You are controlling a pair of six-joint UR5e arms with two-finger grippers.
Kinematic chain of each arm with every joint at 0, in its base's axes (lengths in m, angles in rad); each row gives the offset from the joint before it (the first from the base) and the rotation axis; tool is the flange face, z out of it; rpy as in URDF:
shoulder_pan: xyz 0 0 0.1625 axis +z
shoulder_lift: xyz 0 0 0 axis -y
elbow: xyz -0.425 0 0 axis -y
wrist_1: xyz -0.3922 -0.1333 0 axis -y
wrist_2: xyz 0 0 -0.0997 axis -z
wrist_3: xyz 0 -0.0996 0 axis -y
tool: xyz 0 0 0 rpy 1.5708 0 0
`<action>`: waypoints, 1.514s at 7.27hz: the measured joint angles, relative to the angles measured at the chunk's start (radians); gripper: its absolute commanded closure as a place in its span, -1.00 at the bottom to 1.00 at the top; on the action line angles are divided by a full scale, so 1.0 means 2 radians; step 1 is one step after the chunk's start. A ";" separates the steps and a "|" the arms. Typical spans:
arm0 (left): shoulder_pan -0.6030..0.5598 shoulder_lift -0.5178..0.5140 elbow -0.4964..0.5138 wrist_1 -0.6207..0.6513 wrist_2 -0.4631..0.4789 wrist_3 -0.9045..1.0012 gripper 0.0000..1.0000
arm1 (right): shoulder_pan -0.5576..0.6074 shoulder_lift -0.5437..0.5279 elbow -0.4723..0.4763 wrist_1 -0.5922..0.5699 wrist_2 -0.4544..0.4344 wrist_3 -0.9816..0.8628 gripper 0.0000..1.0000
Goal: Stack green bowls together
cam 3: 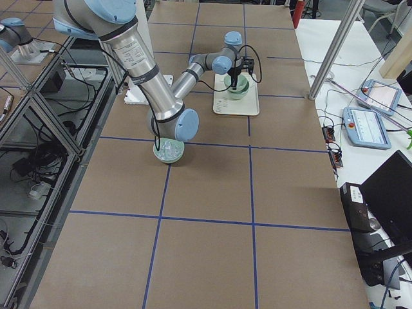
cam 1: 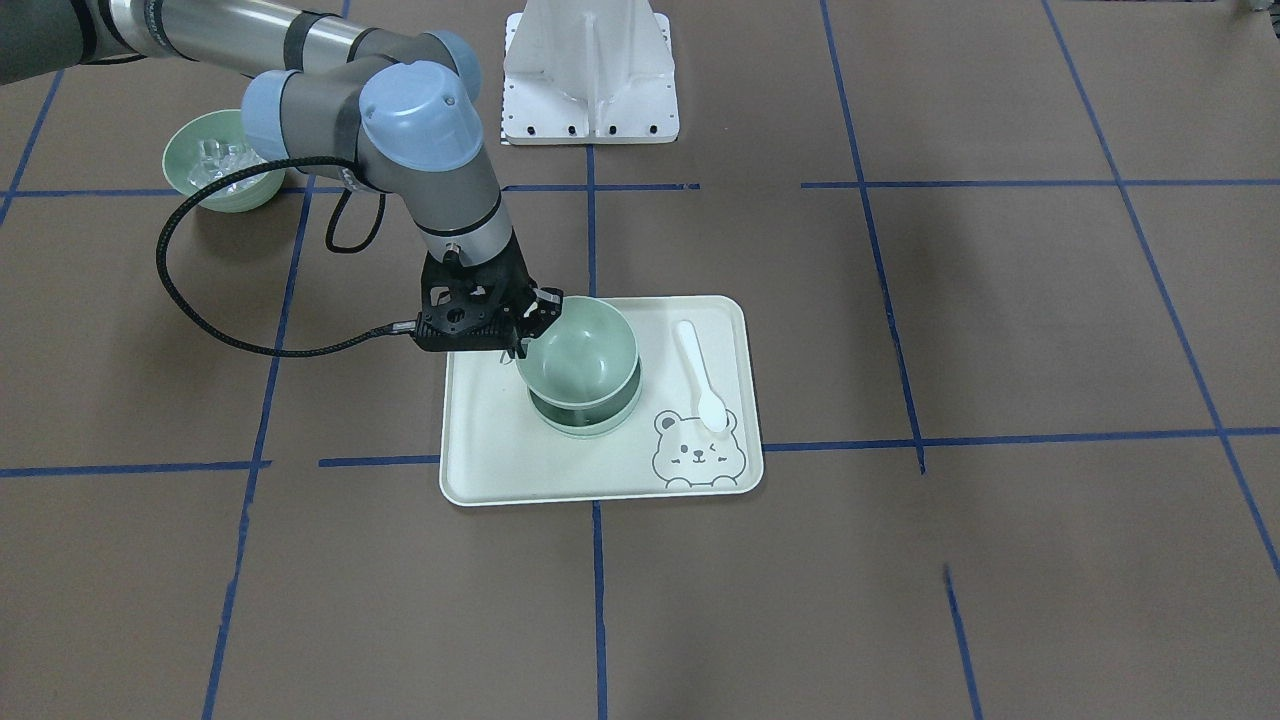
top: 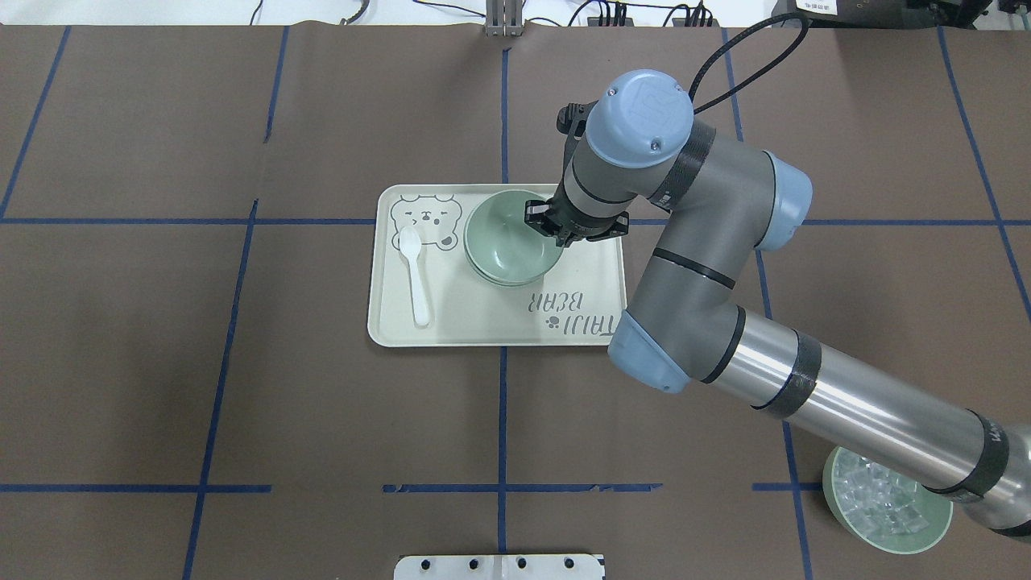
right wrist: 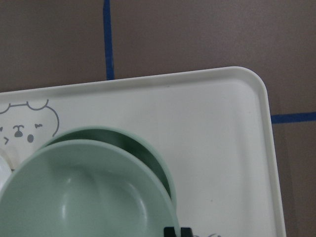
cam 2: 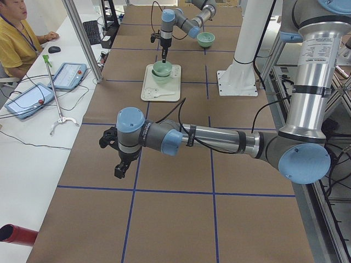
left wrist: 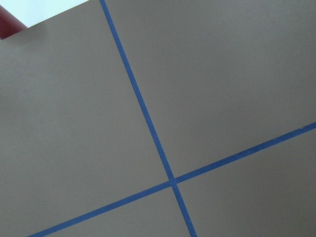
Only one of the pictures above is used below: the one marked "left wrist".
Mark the red cylinder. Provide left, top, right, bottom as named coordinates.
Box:
left=0, top=6, right=28, bottom=40

